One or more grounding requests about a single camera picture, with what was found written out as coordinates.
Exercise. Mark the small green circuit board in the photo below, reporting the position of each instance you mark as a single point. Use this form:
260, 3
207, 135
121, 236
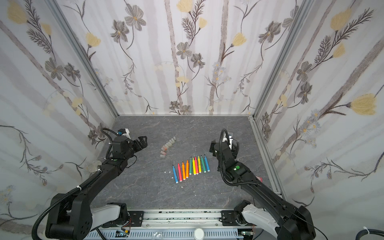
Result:
122, 234

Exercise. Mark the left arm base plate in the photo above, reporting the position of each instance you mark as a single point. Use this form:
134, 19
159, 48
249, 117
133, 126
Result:
132, 218

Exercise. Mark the white round knob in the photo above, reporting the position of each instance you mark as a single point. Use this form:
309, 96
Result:
199, 234

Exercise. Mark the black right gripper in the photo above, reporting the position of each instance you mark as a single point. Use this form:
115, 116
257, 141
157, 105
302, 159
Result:
216, 146

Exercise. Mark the thin blue marker pen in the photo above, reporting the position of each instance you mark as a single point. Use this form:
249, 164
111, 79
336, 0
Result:
175, 174

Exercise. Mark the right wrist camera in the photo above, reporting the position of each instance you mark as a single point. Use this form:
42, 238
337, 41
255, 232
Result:
230, 141

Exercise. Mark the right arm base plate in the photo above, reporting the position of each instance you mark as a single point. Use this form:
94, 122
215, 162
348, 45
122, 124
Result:
234, 217

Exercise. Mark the thick blue marker pen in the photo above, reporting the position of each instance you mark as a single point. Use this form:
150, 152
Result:
207, 164

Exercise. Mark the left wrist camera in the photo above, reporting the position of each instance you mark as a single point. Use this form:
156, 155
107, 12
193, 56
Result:
124, 132

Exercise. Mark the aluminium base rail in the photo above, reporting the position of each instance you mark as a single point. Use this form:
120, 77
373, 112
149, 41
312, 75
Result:
182, 218

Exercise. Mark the yellow marker pen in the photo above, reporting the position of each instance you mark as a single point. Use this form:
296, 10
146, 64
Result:
194, 166
199, 164

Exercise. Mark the aluminium right corner post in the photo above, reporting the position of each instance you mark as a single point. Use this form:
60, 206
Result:
298, 22

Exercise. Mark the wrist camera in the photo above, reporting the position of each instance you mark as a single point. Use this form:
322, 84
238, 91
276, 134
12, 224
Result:
230, 141
124, 132

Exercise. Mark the white vented cable duct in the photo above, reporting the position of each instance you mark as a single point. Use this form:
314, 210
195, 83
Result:
172, 234

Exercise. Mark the orange marker pen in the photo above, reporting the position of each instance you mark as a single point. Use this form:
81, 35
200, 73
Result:
187, 169
184, 171

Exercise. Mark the teal green marker pen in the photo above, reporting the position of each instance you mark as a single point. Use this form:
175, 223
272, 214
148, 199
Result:
203, 164

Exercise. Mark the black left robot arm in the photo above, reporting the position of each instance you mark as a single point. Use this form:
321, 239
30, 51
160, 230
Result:
70, 216

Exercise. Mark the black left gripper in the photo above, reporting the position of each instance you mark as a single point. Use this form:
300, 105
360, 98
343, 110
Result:
144, 144

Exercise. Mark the pink marker pen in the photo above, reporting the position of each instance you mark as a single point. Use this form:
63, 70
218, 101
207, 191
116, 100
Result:
180, 173

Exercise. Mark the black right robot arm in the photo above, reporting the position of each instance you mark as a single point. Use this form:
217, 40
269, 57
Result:
281, 219

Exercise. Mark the right small circuit board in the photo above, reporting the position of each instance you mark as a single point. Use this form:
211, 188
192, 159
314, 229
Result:
245, 235

